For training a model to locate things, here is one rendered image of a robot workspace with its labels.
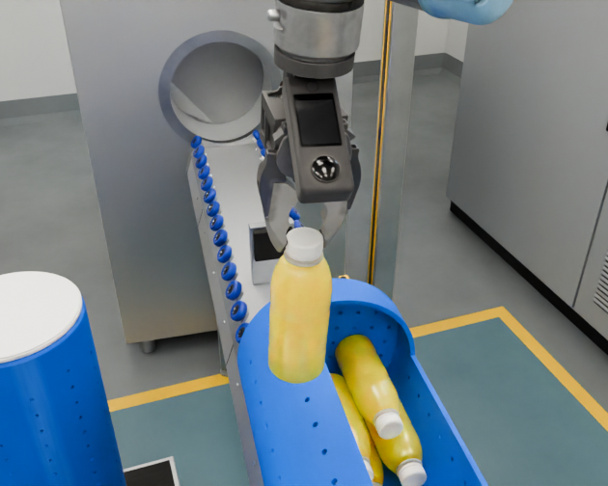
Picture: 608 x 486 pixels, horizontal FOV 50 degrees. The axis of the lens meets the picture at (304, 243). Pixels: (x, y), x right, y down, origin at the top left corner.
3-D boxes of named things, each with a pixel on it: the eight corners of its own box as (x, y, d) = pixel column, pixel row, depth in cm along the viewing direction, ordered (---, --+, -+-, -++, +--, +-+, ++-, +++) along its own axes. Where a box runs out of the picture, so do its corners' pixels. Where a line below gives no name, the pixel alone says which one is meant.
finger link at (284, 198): (272, 224, 72) (291, 151, 67) (284, 257, 68) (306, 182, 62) (244, 223, 71) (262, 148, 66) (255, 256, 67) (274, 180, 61)
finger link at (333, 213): (336, 214, 74) (330, 145, 68) (352, 247, 69) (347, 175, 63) (310, 221, 73) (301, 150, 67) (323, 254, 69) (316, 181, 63)
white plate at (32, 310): (109, 286, 133) (110, 291, 134) (1, 259, 141) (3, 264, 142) (13, 377, 111) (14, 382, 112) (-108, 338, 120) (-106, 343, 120)
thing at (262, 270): (292, 273, 156) (291, 217, 148) (296, 283, 153) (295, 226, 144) (251, 279, 154) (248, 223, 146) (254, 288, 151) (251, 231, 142)
